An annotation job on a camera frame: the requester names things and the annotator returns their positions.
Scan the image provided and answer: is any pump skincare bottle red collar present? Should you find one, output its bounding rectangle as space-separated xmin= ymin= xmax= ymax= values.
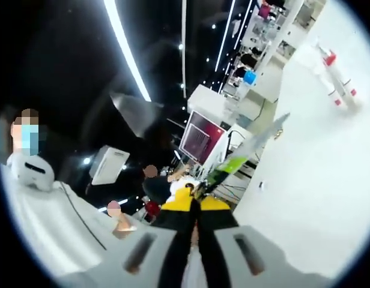
xmin=315 ymin=41 xmax=359 ymax=110

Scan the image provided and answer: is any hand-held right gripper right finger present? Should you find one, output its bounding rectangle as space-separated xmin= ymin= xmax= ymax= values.
xmin=198 ymin=196 xmax=293 ymax=288

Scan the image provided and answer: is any long white counter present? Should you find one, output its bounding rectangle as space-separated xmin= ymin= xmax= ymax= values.
xmin=229 ymin=0 xmax=327 ymax=106

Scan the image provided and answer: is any monitor with red screen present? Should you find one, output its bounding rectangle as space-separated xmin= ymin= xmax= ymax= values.
xmin=178 ymin=110 xmax=230 ymax=169

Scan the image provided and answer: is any black device cable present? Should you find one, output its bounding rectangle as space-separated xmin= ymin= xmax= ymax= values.
xmin=59 ymin=182 xmax=108 ymax=250

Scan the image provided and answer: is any red object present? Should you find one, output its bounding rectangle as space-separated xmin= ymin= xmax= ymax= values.
xmin=145 ymin=200 xmax=160 ymax=217

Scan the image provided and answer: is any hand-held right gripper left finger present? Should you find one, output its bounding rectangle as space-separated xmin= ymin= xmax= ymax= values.
xmin=121 ymin=187 xmax=201 ymax=288

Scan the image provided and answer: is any white chest-worn device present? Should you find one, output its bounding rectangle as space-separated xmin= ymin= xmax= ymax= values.
xmin=6 ymin=152 xmax=56 ymax=192

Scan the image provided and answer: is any white rectangular box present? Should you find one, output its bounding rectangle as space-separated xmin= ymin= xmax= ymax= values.
xmin=89 ymin=145 xmax=131 ymax=186

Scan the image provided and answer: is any curved ceiling light strip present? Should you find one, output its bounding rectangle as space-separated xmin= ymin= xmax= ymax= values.
xmin=103 ymin=0 xmax=152 ymax=102

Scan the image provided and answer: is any blue container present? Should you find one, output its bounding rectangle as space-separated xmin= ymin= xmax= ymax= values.
xmin=243 ymin=70 xmax=258 ymax=88

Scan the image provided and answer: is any green brochure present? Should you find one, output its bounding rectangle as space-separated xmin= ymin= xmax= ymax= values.
xmin=201 ymin=112 xmax=291 ymax=199

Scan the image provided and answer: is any person's white shirt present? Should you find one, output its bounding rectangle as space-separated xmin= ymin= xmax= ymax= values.
xmin=0 ymin=172 xmax=138 ymax=278

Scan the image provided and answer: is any tall white skincare tube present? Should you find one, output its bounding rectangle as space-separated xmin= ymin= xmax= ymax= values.
xmin=311 ymin=58 xmax=335 ymax=94

